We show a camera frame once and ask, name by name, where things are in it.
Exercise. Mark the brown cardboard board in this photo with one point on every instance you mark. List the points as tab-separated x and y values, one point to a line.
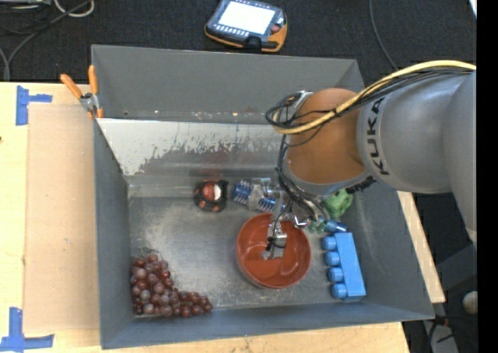
58	207

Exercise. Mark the red grape bunch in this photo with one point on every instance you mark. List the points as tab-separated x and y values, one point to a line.
153	289

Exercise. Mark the green toy figure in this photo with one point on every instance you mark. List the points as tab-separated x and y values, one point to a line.
339	203

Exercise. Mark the blue studded building block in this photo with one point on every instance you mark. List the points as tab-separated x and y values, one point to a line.
350	266

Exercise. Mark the red-brown round bowl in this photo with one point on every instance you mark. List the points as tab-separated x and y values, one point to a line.
257	270

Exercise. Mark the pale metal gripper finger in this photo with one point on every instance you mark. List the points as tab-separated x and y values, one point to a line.
278	242

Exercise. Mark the grey metal bin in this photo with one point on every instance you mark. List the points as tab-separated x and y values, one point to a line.
186	235

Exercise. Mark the blue and silver ribbed object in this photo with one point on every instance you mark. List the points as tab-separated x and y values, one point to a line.
242	192

